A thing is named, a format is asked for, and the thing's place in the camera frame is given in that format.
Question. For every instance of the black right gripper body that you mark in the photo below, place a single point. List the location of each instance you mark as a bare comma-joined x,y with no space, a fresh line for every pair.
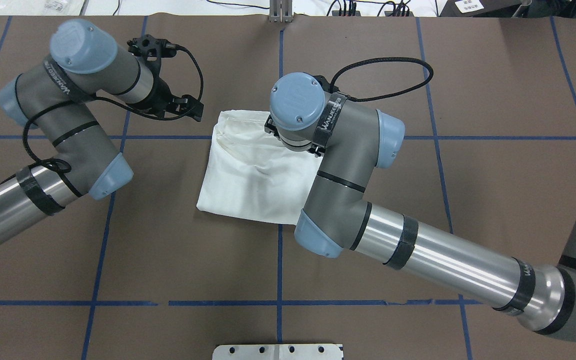
270,127

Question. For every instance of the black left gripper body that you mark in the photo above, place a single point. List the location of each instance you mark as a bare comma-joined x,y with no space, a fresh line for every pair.
159,97

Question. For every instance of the white long-sleeve printed shirt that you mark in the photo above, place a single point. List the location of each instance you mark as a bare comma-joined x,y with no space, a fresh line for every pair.
251,175

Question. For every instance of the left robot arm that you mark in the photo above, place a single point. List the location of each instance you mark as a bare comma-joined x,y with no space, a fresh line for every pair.
72,156

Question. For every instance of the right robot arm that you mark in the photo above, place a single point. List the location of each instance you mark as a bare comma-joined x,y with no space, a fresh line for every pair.
490,218

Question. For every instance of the aluminium frame post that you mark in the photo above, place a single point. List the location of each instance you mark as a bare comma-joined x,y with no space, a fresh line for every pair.
281,11

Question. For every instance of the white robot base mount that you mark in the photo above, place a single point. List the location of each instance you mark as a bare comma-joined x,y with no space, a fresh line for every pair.
291,351

